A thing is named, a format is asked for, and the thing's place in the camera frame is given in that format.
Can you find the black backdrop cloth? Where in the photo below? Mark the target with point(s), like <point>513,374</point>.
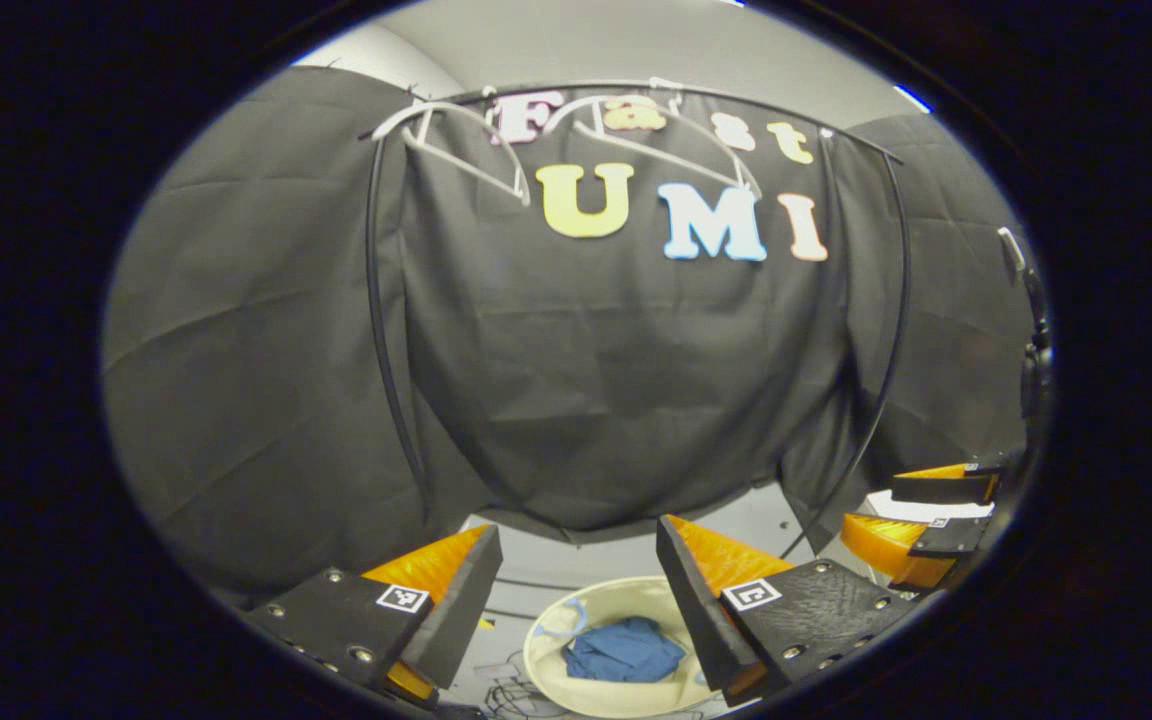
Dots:
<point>586,380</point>

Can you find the white plastic clothes hanger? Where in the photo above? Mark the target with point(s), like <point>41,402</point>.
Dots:
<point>676,160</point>
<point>466,152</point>

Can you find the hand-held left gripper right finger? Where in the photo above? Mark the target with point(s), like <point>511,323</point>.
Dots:
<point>701,610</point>

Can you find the round beige laundry hamper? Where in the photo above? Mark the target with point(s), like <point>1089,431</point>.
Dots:
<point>546,665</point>

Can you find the white board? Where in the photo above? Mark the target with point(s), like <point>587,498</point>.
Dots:
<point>926,508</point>

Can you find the black metal clothes rack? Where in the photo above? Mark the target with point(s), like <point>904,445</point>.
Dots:
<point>376,330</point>

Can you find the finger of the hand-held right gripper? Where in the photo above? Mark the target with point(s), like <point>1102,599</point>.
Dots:
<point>941,488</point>
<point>951,538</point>

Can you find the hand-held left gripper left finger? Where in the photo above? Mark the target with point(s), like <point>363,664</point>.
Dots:
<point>451,610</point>

